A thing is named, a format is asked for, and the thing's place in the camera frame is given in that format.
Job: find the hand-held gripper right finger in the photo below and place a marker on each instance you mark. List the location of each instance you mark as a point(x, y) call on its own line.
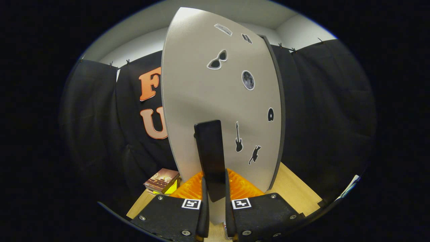
point(262, 215)

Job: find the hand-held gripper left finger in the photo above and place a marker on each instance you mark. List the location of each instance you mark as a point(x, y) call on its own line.
point(174, 215)

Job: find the grey shoe cabinet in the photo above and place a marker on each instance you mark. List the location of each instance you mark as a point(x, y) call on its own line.
point(283, 101)

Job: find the yellow book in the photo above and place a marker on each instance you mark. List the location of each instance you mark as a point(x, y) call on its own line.
point(173, 189)

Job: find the brown cover book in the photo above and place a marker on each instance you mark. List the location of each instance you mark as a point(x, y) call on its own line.
point(161, 179)

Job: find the black backdrop cloth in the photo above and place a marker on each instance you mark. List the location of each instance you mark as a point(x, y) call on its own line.
point(319, 117)

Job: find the row of black clips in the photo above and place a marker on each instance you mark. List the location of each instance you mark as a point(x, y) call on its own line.
point(127, 62)

